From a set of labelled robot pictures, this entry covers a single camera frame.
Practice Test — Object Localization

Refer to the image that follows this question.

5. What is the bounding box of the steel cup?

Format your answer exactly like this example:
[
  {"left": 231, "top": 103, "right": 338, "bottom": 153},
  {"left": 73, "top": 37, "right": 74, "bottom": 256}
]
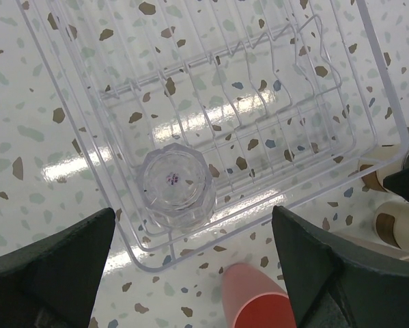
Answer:
[
  {"left": 373, "top": 201, "right": 409, "bottom": 253},
  {"left": 358, "top": 144, "right": 409, "bottom": 192}
]

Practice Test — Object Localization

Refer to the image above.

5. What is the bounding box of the clear faceted glass cup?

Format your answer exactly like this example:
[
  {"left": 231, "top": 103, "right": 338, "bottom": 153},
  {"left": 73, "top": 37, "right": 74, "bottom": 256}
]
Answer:
[{"left": 137, "top": 143, "right": 216, "bottom": 230}]

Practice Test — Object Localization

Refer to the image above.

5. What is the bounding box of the coral red plastic cup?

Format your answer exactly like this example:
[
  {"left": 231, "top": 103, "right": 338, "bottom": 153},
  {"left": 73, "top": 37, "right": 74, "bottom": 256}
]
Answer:
[{"left": 222, "top": 263, "right": 296, "bottom": 327}]

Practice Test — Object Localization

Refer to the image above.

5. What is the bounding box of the beige plastic cup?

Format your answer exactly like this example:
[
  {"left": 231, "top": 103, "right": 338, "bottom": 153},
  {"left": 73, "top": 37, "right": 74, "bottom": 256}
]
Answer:
[{"left": 334, "top": 232, "right": 409, "bottom": 262}]

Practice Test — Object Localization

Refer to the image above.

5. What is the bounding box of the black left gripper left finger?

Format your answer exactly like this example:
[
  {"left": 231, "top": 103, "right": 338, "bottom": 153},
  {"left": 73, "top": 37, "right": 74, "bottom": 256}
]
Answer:
[{"left": 0, "top": 208, "right": 115, "bottom": 327}]

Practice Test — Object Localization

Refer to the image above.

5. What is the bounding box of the clear wire dish rack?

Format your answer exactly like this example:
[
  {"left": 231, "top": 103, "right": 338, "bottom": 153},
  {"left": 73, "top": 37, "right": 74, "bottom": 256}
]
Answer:
[{"left": 18, "top": 1, "right": 409, "bottom": 273}]

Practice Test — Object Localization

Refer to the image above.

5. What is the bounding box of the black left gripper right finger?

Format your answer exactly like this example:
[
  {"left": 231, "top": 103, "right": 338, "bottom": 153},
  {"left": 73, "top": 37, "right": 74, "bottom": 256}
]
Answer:
[{"left": 272, "top": 206, "right": 409, "bottom": 327}]

